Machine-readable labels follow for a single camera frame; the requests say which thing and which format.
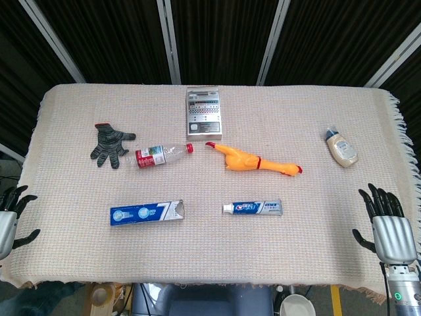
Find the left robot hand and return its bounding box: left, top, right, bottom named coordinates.
left=0, top=185, right=41, bottom=261

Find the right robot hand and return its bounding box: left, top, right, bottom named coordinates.
left=352, top=183, right=421, bottom=264

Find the blue white toothpaste box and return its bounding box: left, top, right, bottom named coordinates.
left=109, top=199, right=186, bottom=226

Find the blue white toothpaste tube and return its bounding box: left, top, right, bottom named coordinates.
left=222, top=198, right=283, bottom=216

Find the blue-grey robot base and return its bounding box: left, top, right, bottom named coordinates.
left=131, top=282, right=276, bottom=316

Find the silver boxed electronic device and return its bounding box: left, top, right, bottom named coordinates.
left=186, top=86, right=224, bottom=142

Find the beige blue-cap squeeze bottle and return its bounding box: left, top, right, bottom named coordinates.
left=325, top=126, right=359, bottom=169

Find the wooden stand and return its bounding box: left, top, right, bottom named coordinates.
left=82, top=282, right=116, bottom=316

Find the white bowl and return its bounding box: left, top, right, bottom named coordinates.
left=279, top=294, right=316, bottom=316

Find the grey knit work glove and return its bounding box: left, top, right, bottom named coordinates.
left=90, top=122, right=137, bottom=170

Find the clear red-label plastic bottle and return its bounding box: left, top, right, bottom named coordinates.
left=126, top=143, right=195, bottom=170

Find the yellow rubber chicken toy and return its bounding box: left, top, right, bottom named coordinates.
left=205, top=142, right=304, bottom=178

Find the beige woven tablecloth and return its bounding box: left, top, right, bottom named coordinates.
left=0, top=83, right=421, bottom=299

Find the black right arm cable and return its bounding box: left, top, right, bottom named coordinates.
left=380, top=263, right=394, bottom=316

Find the white partition post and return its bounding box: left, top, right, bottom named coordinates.
left=363, top=31, right=421, bottom=88
left=18, top=0, right=87, bottom=84
left=255, top=0, right=291, bottom=86
left=0, top=143, right=26, bottom=164
left=156, top=0, right=182, bottom=85

